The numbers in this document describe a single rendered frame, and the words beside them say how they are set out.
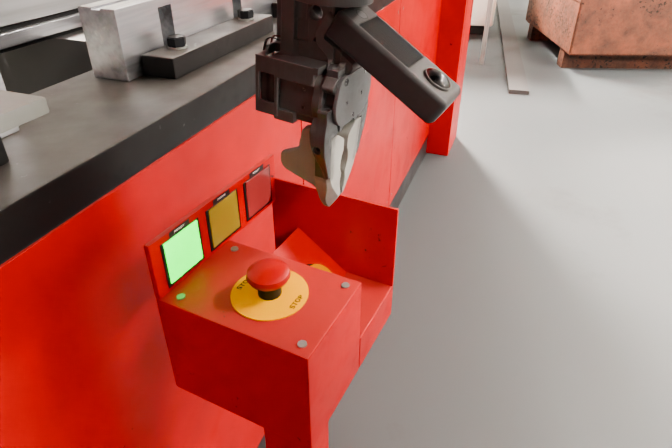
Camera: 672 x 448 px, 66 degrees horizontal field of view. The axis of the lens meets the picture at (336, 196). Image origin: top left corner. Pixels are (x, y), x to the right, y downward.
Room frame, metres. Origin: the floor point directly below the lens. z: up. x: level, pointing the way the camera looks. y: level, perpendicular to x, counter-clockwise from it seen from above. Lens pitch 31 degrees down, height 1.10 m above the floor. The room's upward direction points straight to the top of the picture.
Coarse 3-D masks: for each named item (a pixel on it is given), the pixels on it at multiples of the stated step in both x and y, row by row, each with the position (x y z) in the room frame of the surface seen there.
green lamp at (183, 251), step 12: (192, 228) 0.40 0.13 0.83; (168, 240) 0.38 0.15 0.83; (180, 240) 0.39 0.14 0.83; (192, 240) 0.40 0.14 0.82; (168, 252) 0.37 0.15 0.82; (180, 252) 0.39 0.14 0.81; (192, 252) 0.40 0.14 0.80; (168, 264) 0.37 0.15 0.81; (180, 264) 0.38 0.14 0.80; (192, 264) 0.40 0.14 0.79; (180, 276) 0.38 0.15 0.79
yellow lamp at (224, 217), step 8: (232, 192) 0.46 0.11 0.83; (224, 200) 0.45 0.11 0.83; (232, 200) 0.46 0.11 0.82; (216, 208) 0.44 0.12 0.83; (224, 208) 0.45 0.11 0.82; (232, 208) 0.46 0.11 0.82; (216, 216) 0.43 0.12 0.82; (224, 216) 0.44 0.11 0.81; (232, 216) 0.46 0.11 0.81; (216, 224) 0.43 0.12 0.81; (224, 224) 0.44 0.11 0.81; (232, 224) 0.45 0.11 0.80; (216, 232) 0.43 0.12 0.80; (224, 232) 0.44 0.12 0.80; (232, 232) 0.45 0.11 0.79; (216, 240) 0.43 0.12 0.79
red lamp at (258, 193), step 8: (264, 168) 0.51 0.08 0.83; (256, 176) 0.50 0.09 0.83; (264, 176) 0.51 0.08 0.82; (248, 184) 0.48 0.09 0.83; (256, 184) 0.50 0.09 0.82; (264, 184) 0.51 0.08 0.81; (248, 192) 0.48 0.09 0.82; (256, 192) 0.50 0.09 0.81; (264, 192) 0.51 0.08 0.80; (248, 200) 0.48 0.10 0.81; (256, 200) 0.49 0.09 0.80; (264, 200) 0.51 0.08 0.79; (248, 208) 0.48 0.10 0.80; (256, 208) 0.49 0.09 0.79; (248, 216) 0.48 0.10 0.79
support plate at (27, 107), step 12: (0, 96) 0.28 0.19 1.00; (12, 96) 0.28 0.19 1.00; (24, 96) 0.28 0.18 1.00; (36, 96) 0.28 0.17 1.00; (0, 108) 0.27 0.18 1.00; (12, 108) 0.27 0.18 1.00; (24, 108) 0.27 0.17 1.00; (36, 108) 0.28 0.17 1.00; (48, 108) 0.28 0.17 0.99; (0, 120) 0.26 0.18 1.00; (12, 120) 0.26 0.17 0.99; (24, 120) 0.27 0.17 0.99; (0, 132) 0.25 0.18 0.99
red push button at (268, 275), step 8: (256, 264) 0.37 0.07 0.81; (264, 264) 0.37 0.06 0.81; (272, 264) 0.37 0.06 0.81; (280, 264) 0.37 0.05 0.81; (248, 272) 0.36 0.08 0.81; (256, 272) 0.36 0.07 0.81; (264, 272) 0.36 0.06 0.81; (272, 272) 0.36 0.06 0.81; (280, 272) 0.36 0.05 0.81; (288, 272) 0.36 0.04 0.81; (248, 280) 0.36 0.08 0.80; (256, 280) 0.35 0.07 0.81; (264, 280) 0.35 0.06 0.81; (272, 280) 0.35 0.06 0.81; (280, 280) 0.35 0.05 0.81; (256, 288) 0.35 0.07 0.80; (264, 288) 0.35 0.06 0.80; (272, 288) 0.35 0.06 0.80; (280, 288) 0.36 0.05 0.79; (264, 296) 0.36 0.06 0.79; (272, 296) 0.36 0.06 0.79
